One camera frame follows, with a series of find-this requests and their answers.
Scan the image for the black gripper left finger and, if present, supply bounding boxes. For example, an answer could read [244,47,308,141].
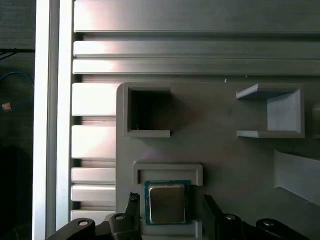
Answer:
[46,191,142,240]

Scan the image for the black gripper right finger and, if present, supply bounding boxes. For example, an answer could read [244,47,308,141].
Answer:
[202,194,311,240]

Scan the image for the silver green CPU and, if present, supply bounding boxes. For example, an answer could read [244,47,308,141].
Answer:
[144,179,192,226]

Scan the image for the grey parts rack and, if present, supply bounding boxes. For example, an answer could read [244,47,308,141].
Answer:
[115,81,320,240]

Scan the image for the blue floor cable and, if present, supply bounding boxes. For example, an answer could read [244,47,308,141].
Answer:
[0,71,35,108]

